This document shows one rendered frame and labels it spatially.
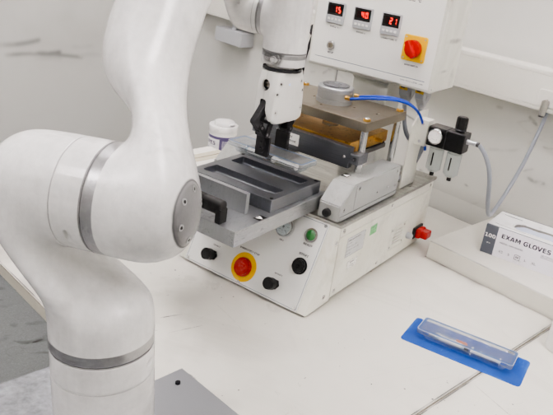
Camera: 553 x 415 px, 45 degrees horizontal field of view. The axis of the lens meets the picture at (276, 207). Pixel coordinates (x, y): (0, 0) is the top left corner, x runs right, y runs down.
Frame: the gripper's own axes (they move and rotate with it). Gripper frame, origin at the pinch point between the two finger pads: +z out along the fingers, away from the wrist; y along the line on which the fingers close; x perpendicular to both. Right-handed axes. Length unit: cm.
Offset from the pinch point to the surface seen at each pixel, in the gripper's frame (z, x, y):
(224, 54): 8, 92, 94
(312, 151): 2.8, -2.6, 11.2
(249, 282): 28.2, -2.7, -5.7
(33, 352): 105, 95, 12
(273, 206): 6.8, -10.0, -11.7
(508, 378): 30, -54, 6
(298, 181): 6.5, -6.0, 2.0
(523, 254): 22, -43, 45
